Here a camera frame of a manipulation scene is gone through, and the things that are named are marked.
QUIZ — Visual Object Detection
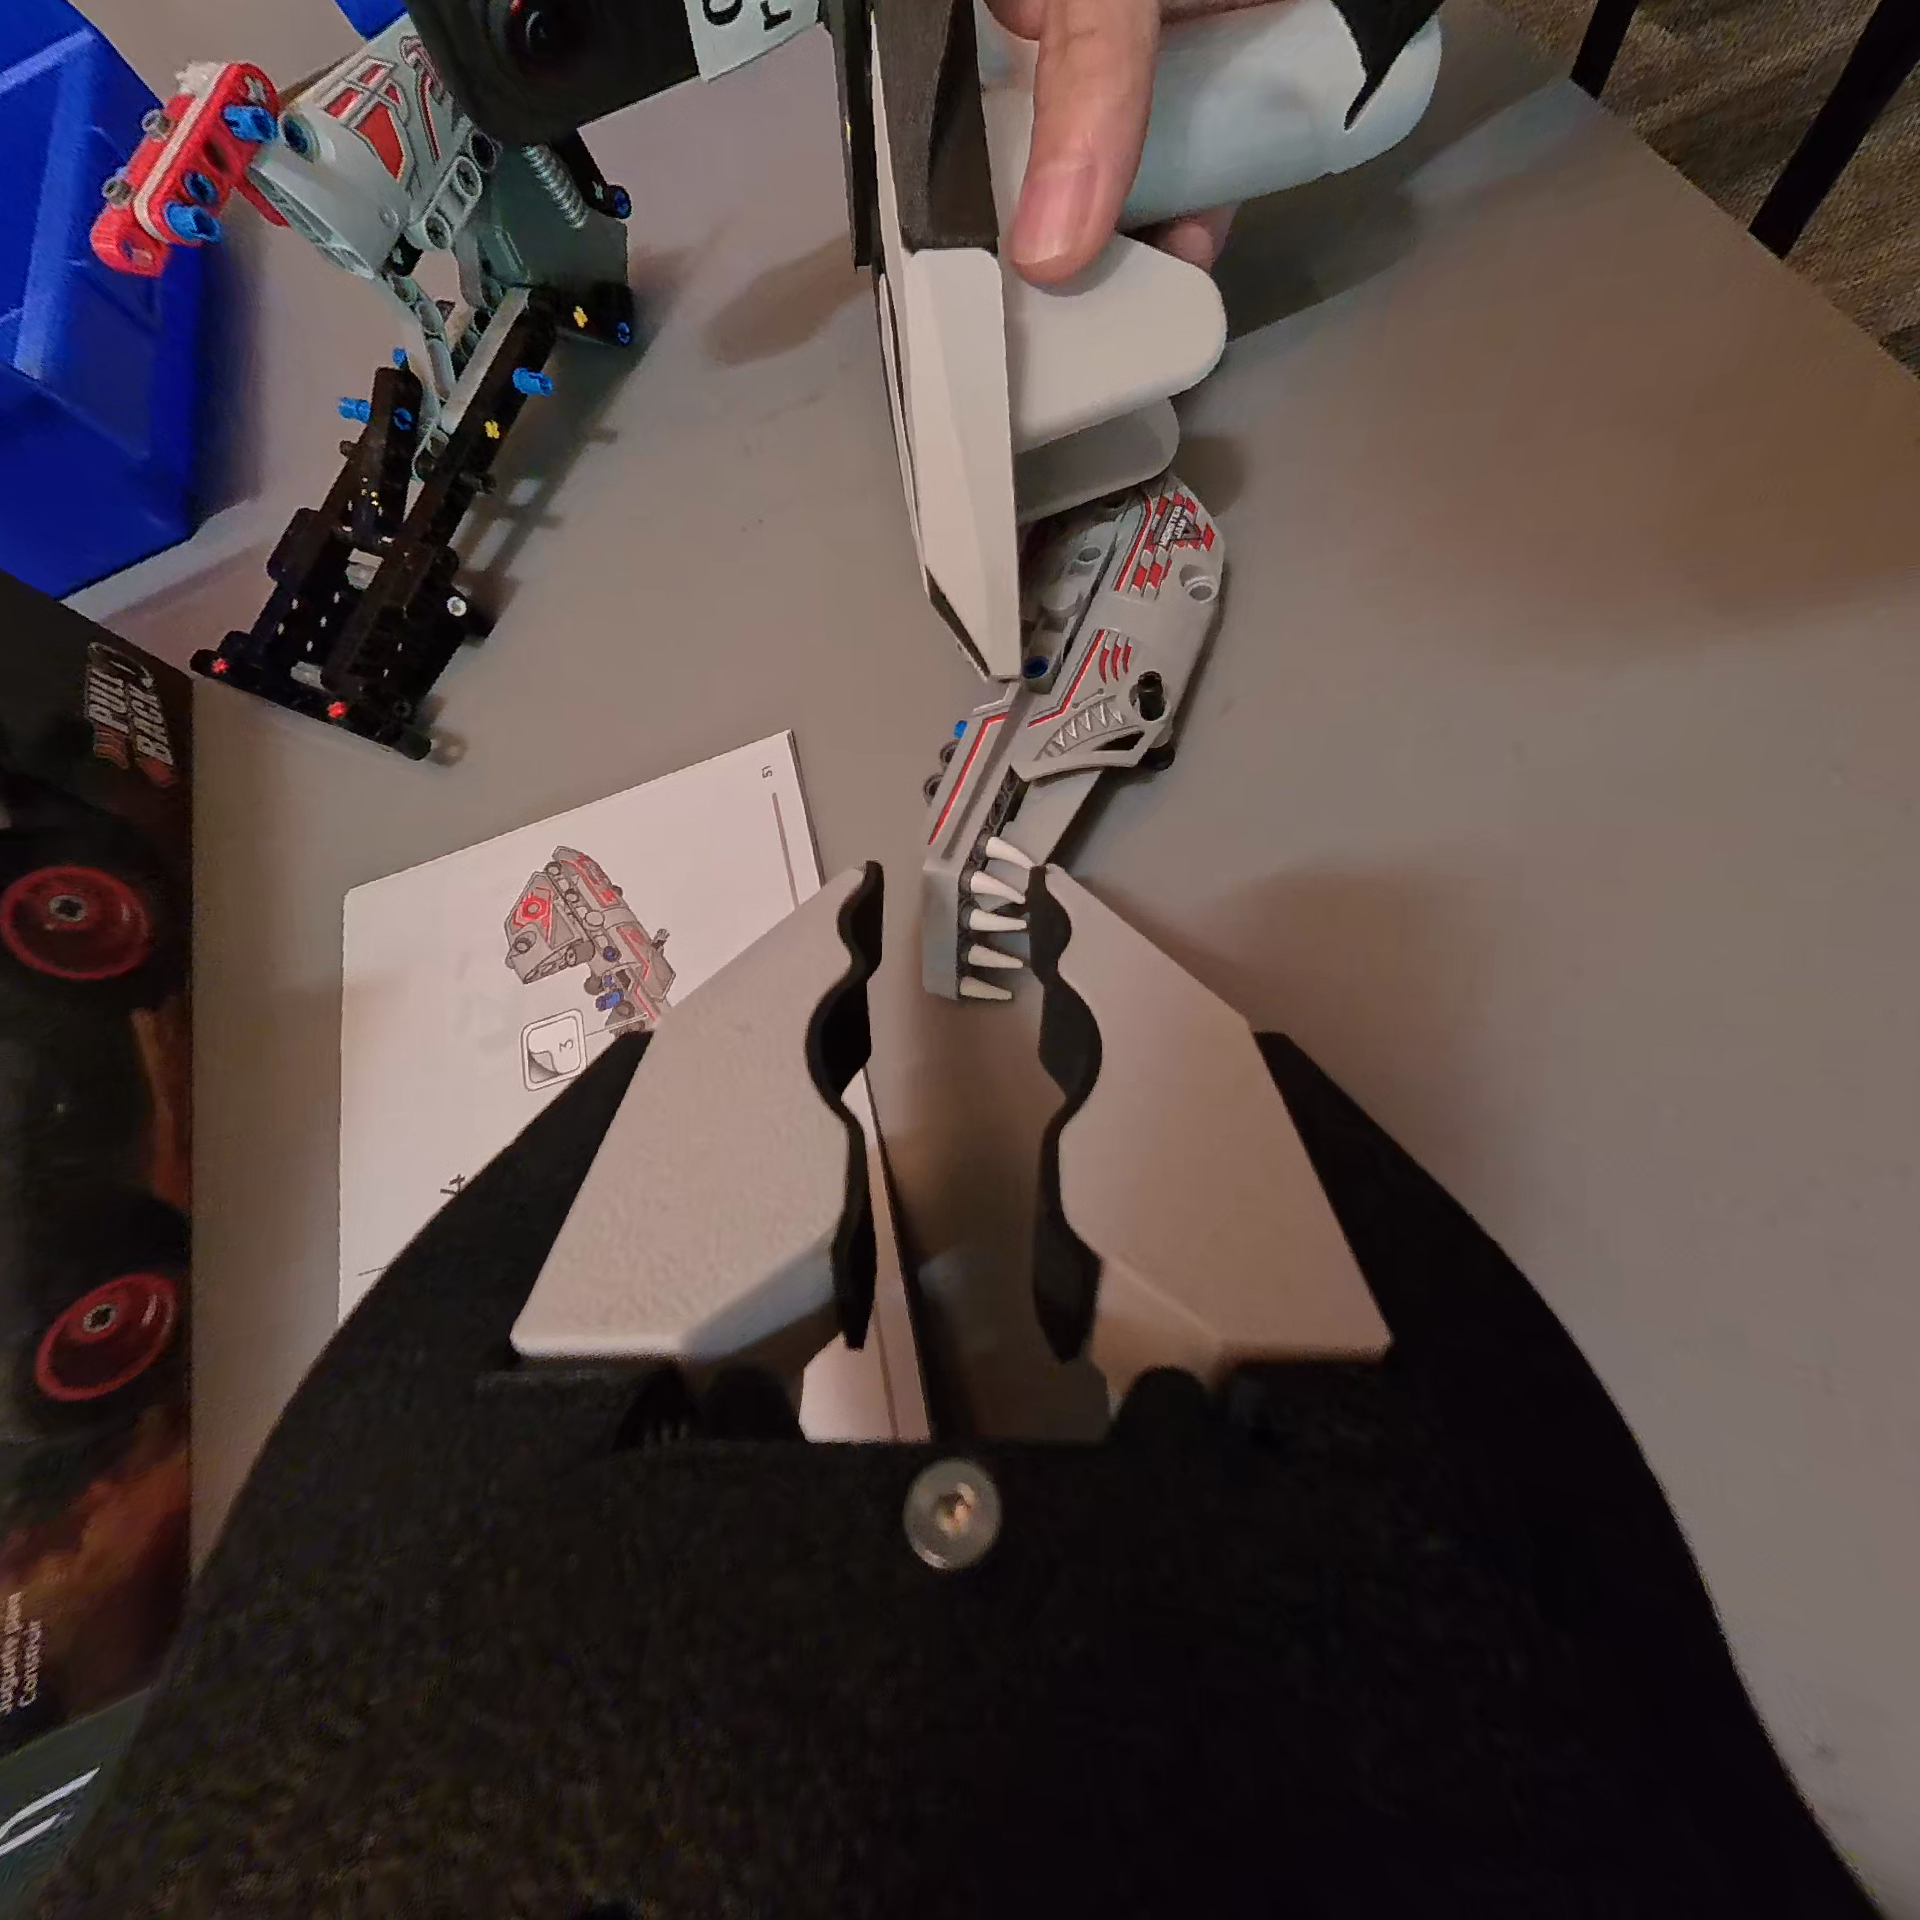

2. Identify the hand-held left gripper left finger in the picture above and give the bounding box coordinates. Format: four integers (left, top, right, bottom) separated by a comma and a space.
507, 859, 890, 1374

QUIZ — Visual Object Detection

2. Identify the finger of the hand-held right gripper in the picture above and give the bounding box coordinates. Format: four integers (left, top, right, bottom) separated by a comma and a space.
874, 241, 1230, 683
1017, 402, 1186, 524

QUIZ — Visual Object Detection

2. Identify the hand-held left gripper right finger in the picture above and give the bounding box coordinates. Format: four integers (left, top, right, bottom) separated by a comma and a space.
1030, 865, 1397, 1379

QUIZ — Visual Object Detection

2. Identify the grey toy brick jaw assembly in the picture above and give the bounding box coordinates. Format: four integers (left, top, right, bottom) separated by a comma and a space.
918, 478, 1232, 1011

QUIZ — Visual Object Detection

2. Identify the grey desk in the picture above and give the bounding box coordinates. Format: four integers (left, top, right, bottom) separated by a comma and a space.
59, 0, 1920, 1877

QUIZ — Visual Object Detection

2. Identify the person's right hand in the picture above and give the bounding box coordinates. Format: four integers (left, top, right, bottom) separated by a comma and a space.
990, 0, 1243, 291

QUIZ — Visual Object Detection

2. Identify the toy building instruction booklet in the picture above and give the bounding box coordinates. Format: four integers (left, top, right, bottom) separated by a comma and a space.
337, 729, 828, 1334

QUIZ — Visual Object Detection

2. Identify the black toy brick chassis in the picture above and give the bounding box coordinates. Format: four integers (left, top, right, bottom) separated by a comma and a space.
88, 29, 644, 763

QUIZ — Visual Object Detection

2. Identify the dark toy set box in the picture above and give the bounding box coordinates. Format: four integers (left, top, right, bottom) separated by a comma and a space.
0, 574, 202, 1846

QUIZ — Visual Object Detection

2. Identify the black chair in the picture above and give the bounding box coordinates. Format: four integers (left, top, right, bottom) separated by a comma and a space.
1558, 0, 1912, 260

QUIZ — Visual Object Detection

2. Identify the blue plastic bin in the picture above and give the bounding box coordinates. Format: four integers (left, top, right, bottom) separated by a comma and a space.
0, 0, 212, 602

